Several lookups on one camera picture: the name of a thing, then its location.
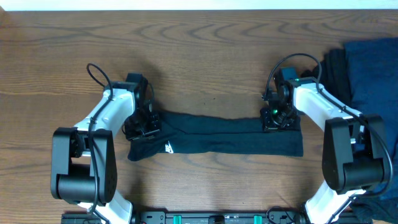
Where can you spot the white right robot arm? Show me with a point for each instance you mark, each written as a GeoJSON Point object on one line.
{"type": "Point", "coordinates": [355, 159]}

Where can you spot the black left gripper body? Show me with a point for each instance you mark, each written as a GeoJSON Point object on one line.
{"type": "Point", "coordinates": [142, 126]}

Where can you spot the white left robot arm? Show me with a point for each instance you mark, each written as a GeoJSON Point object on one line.
{"type": "Point", "coordinates": [84, 170]}

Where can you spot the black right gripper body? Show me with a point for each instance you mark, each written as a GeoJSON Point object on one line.
{"type": "Point", "coordinates": [279, 118]}

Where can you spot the black garment in pile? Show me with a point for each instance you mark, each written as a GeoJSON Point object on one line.
{"type": "Point", "coordinates": [335, 75]}

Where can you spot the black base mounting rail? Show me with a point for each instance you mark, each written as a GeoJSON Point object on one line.
{"type": "Point", "coordinates": [273, 216]}

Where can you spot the blue garment in pile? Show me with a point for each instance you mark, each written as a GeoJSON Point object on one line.
{"type": "Point", "coordinates": [372, 73]}

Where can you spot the dark teal t-shirt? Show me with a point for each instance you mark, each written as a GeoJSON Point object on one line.
{"type": "Point", "coordinates": [193, 134]}

